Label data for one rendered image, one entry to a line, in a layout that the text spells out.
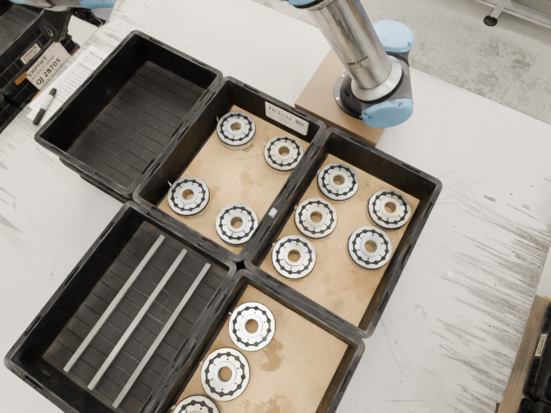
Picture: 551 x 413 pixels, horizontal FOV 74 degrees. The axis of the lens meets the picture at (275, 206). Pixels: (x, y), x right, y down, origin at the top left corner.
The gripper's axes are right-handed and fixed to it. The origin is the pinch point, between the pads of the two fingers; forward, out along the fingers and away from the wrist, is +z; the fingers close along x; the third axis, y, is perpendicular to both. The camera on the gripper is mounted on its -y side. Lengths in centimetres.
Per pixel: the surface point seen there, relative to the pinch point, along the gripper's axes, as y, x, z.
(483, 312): 18, -123, -24
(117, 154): -22.3, -27.1, -9.0
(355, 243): 8, -83, -27
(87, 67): -22.5, 3.6, 26.2
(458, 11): 120, -98, 150
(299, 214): 3, -70, -22
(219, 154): -3.3, -46.5, -8.7
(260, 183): 0, -59, -14
